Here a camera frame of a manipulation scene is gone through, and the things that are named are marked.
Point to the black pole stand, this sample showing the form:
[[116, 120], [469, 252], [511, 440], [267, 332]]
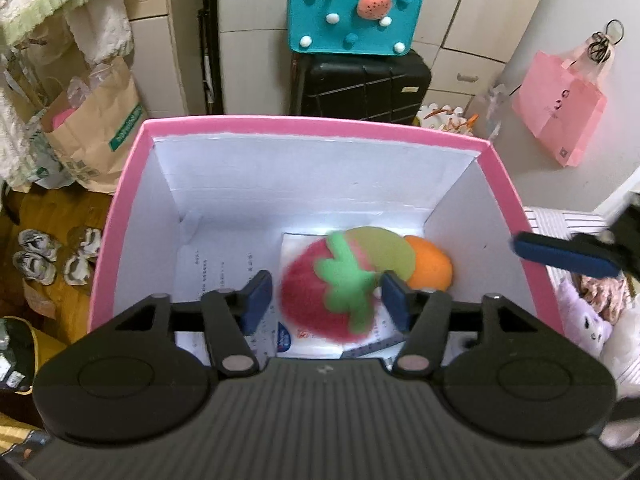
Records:
[[210, 50]]

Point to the clear plastic bag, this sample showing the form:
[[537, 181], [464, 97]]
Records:
[[495, 105]]

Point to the teal felt tote bag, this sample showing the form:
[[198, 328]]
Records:
[[350, 20]]

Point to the white green plastic bag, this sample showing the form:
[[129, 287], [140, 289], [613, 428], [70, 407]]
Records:
[[45, 172]]

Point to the pink floral cloth pouch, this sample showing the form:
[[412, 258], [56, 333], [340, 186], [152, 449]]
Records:
[[602, 287]]

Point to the orange plush ball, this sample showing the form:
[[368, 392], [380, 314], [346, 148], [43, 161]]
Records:
[[430, 265]]

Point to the white cat plush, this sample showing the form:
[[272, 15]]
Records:
[[622, 342]]

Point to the yellow striped blanket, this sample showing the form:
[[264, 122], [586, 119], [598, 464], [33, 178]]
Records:
[[17, 437]]

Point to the striped tablecloth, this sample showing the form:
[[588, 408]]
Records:
[[560, 220]]

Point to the green plush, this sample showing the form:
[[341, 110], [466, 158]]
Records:
[[390, 250]]

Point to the fluffy white green robe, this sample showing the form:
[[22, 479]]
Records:
[[45, 5]]

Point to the white orange scalloped item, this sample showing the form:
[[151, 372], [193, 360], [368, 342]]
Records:
[[445, 116]]

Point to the black suitcase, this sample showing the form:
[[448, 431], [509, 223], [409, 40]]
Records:
[[360, 87]]

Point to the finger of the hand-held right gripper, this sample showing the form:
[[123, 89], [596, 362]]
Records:
[[565, 256]]

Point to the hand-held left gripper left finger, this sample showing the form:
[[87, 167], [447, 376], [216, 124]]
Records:
[[257, 300]]

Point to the grey wardrobe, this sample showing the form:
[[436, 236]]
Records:
[[260, 0]]

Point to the white paper sheet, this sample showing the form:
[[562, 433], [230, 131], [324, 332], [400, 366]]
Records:
[[215, 270]]

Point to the dark bag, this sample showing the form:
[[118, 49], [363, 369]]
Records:
[[20, 355]]

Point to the pink shopping bag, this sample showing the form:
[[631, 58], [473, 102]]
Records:
[[560, 110]]

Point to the beige cabinet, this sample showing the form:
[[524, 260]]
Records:
[[155, 50]]

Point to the brown paper bag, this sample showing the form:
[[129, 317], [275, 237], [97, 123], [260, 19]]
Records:
[[100, 125]]

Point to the red strawberry plush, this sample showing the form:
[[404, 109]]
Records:
[[310, 290]]

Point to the purple plush toy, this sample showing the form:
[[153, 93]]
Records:
[[585, 317]]

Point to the pink cardboard box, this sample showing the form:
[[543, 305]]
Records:
[[320, 180]]

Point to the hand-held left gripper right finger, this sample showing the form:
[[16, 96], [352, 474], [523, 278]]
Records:
[[395, 300]]

